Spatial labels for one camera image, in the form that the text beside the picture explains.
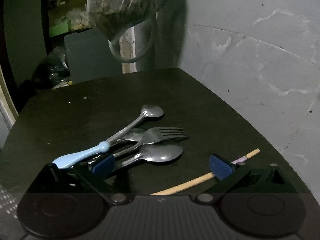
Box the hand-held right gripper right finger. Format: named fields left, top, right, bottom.
left=195, top=153, right=298, bottom=203

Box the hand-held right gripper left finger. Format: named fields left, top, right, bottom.
left=27, top=153, right=132, bottom=203

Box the blue handled spoon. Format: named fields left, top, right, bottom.
left=52, top=104, right=165, bottom=169

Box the purple banded wooden chopstick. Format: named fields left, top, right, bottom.
left=150, top=148, right=261, bottom=196

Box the metal spoon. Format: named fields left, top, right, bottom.
left=113, top=145, right=184, bottom=171
left=114, top=128, right=147, bottom=143

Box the metal fork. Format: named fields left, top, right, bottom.
left=109, top=127, right=190, bottom=158

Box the black plastic bag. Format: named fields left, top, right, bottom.
left=32, top=47, right=72, bottom=90

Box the grey cabinet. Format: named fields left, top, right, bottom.
left=63, top=28, right=123, bottom=83

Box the green box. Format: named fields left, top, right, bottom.
left=48, top=21, right=72, bottom=37

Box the hanging clear plastic bag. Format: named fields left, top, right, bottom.
left=86, top=0, right=183, bottom=43

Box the grey hose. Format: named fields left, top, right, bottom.
left=108, top=12, right=157, bottom=64

